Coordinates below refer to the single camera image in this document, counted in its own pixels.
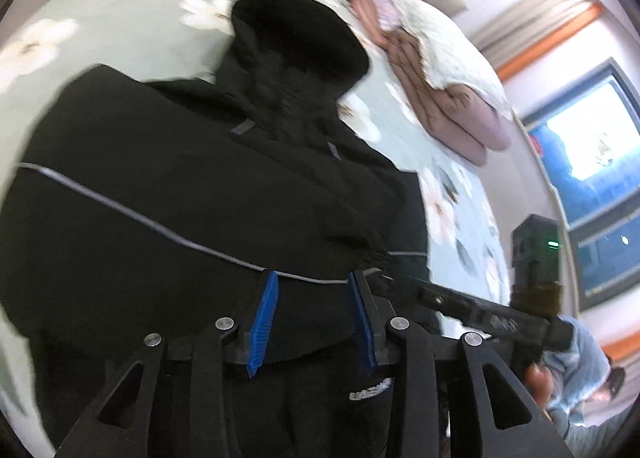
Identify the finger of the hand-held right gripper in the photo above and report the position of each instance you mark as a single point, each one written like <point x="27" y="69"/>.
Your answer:
<point x="430" y="295"/>

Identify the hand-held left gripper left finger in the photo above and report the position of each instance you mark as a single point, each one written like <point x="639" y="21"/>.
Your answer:
<point x="260" y="323"/>

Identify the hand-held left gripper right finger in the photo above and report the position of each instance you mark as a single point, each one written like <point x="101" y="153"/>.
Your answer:
<point x="364" y="328"/>

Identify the black jacket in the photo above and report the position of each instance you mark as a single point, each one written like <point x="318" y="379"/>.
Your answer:
<point x="175" y="178"/>

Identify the person's right hand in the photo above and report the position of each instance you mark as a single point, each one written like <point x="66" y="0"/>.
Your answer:
<point x="537" y="380"/>

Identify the window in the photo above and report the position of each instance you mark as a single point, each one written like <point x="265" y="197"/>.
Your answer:
<point x="595" y="208"/>

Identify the folded brown quilt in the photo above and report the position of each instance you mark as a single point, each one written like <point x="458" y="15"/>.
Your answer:
<point x="440" y="113"/>

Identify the white floral pillow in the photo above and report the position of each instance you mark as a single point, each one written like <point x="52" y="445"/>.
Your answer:
<point x="450" y="48"/>

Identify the beige and orange curtain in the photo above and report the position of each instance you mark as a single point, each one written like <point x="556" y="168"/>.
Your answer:
<point x="540" y="23"/>

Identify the pink pillow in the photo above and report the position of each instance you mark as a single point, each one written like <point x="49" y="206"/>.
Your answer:
<point x="370" y="1"/>

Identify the bed with floral sheet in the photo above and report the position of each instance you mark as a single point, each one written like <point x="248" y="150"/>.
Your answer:
<point x="125" y="13"/>

